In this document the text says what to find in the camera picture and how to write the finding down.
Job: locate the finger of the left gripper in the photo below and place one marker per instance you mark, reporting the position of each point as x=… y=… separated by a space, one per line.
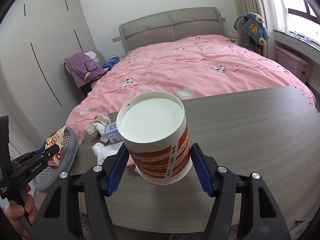
x=41 y=154
x=32 y=166

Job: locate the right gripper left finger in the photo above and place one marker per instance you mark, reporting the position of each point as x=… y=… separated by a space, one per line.
x=59 y=214

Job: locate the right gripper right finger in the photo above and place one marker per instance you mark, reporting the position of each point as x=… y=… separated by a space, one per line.
x=260 y=215

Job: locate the red snack wrapper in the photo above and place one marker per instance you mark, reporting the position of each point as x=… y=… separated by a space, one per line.
x=56 y=141

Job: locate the white paper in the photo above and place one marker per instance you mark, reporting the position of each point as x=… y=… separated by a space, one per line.
x=97 y=126

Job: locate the purple long carton box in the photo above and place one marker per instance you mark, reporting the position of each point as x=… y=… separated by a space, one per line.
x=112 y=133

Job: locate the pink toy pig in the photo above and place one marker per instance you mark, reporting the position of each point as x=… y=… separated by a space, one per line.
x=130 y=161

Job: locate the red white paper cup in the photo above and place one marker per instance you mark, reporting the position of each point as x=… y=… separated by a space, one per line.
x=153 y=127

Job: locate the grey perforated trash basket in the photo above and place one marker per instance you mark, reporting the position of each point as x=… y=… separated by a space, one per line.
x=67 y=141

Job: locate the left hand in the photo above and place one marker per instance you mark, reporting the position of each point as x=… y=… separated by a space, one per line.
x=15 y=212

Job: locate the chair under purple jacket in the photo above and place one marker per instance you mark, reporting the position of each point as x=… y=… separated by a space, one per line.
x=92 y=64

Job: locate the purple fleece jacket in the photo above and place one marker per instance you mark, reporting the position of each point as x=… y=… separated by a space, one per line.
x=83 y=70

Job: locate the blue item on nightstand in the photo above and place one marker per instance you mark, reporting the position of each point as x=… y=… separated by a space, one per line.
x=112 y=62

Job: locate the white wardrobe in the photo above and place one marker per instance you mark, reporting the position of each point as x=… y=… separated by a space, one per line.
x=36 y=37

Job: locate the pink storage box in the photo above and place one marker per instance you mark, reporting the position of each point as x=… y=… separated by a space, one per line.
x=298 y=66

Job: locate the pink bed duvet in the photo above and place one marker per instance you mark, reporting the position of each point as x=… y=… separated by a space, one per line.
x=192 y=67

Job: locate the chair under blue jacket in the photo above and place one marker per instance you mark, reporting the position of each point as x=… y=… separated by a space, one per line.
x=244 y=40

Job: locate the grey padded headboard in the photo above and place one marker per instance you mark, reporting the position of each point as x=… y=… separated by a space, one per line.
x=171 y=26

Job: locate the blue child jacket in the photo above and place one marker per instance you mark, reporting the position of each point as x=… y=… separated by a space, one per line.
x=254 y=27

